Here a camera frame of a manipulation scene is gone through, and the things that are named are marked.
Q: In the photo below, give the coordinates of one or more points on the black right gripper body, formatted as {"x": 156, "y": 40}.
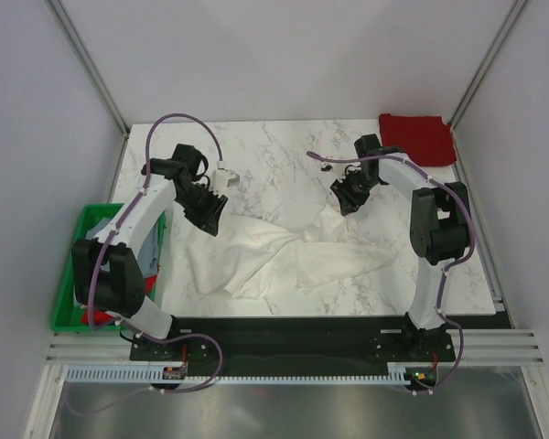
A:
{"x": 361, "y": 179}

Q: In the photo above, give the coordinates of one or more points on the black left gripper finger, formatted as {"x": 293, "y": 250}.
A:
{"x": 217, "y": 205}
{"x": 199, "y": 218}

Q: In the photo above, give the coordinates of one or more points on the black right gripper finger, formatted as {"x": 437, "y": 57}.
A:
{"x": 351, "y": 203}
{"x": 340, "y": 189}

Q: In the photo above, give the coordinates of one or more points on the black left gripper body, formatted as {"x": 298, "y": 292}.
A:
{"x": 188, "y": 200}

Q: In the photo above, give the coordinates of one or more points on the white t shirt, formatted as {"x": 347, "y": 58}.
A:
{"x": 252, "y": 258}

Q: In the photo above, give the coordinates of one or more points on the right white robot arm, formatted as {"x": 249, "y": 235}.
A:
{"x": 441, "y": 231}

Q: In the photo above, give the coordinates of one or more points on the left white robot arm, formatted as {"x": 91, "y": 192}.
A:
{"x": 106, "y": 273}

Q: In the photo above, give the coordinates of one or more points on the grey-blue t shirt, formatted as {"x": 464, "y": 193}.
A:
{"x": 148, "y": 255}

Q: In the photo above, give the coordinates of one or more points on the folded red t shirt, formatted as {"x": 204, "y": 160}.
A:
{"x": 426, "y": 139}

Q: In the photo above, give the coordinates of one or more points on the red t shirt in bin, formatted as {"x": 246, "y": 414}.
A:
{"x": 100, "y": 317}

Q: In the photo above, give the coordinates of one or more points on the green plastic bin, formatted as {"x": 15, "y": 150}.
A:
{"x": 67, "y": 311}

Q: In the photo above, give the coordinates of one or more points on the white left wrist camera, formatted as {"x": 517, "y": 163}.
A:
{"x": 221, "y": 179}

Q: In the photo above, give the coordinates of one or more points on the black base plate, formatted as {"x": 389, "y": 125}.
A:
{"x": 205, "y": 353}

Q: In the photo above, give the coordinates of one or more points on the aluminium frame rail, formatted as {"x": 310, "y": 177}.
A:
{"x": 474, "y": 347}

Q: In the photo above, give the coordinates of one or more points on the left aluminium corner post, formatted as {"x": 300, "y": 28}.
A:
{"x": 82, "y": 54}

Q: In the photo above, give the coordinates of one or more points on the aluminium corner post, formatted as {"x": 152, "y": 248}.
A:
{"x": 510, "y": 21}
{"x": 82, "y": 54}

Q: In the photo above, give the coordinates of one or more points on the white slotted cable duct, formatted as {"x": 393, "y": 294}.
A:
{"x": 165, "y": 375}

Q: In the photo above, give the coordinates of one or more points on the right aluminium corner post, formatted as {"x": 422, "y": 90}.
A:
{"x": 510, "y": 21}

